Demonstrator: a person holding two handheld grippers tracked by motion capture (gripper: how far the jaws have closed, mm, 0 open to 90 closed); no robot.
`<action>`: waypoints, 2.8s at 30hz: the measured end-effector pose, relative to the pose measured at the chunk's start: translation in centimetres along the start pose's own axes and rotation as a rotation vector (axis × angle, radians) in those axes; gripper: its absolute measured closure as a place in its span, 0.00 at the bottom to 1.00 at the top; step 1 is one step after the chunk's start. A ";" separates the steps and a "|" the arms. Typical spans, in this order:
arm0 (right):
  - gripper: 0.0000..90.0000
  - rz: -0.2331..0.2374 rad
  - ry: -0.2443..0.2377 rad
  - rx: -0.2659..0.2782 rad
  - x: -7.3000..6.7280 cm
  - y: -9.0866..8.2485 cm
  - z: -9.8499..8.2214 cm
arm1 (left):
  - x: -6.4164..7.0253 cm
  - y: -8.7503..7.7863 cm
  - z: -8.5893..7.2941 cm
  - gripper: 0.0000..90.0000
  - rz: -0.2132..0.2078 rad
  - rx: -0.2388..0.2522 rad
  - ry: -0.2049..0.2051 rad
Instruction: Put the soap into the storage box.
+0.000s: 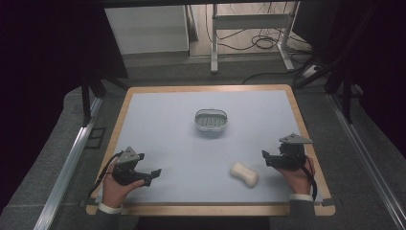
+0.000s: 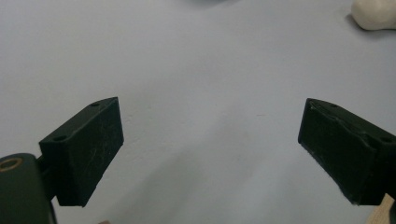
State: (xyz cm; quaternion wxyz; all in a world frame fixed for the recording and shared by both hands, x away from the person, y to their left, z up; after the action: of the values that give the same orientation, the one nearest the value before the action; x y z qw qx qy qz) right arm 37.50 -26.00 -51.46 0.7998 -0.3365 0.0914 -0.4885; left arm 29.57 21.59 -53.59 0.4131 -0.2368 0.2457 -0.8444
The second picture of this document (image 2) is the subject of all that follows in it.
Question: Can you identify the light wooden piece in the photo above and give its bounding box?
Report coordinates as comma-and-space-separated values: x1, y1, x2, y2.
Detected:
364, 192, 396, 224

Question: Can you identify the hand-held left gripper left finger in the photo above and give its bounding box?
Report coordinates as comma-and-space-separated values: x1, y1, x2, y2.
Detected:
38, 96, 125, 208

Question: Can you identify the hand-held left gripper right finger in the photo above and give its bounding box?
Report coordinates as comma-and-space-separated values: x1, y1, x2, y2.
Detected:
297, 97, 396, 206

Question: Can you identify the cream white rounded object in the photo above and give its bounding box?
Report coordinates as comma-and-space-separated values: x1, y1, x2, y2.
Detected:
351, 0, 396, 32

